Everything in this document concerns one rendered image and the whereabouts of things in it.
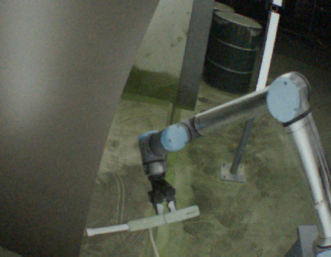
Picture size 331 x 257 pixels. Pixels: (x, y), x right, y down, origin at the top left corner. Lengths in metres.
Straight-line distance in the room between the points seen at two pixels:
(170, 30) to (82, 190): 2.19
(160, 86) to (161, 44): 0.41
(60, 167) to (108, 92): 0.23
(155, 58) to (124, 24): 2.38
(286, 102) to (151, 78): 2.24
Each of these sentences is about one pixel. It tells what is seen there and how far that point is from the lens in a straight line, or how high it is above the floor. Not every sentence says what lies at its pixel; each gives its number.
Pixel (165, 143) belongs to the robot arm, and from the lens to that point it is 1.25.
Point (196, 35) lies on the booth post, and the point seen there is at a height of 0.76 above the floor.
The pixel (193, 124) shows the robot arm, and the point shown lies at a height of 0.87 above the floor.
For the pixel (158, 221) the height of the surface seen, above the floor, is 0.58.
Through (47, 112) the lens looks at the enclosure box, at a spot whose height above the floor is 1.22.
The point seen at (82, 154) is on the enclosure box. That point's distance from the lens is 0.71.
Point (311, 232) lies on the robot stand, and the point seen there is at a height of 0.64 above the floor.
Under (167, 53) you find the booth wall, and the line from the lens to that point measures 2.89.
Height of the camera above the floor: 1.57
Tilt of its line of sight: 34 degrees down
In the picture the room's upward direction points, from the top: 10 degrees clockwise
